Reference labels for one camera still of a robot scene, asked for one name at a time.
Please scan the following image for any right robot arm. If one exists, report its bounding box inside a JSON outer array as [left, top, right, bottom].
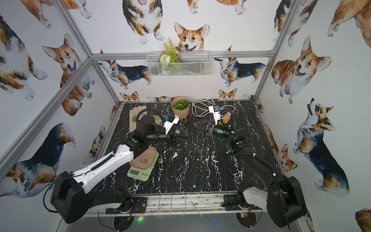
[[205, 122, 308, 228]]

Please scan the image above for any white power strip cord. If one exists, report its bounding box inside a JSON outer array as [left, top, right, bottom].
[[191, 98, 236, 119]]

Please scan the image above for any fern and white flower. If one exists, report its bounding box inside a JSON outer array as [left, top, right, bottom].
[[159, 38, 182, 75]]

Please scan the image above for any pink bowl with panda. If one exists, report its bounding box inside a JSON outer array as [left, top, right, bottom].
[[129, 146, 157, 170]]

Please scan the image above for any pink plant pot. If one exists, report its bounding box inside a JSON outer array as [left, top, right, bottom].
[[171, 97, 190, 119]]

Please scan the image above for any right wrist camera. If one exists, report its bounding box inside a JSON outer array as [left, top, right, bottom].
[[208, 105, 223, 125]]

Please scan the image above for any green electronic scale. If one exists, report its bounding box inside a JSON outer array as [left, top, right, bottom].
[[127, 153, 159, 182]]

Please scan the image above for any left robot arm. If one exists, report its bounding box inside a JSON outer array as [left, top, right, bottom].
[[50, 109, 187, 224]]

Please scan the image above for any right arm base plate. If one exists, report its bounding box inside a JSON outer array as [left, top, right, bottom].
[[221, 193, 247, 211]]

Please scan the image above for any orange power strip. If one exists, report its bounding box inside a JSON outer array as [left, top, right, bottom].
[[219, 112, 231, 125]]

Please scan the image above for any white wire wall basket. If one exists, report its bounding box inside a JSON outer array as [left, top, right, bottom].
[[146, 51, 211, 77]]

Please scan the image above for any green artificial plant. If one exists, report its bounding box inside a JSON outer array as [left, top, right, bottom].
[[174, 99, 190, 111]]

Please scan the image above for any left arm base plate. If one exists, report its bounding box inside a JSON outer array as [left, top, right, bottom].
[[105, 197, 148, 214]]

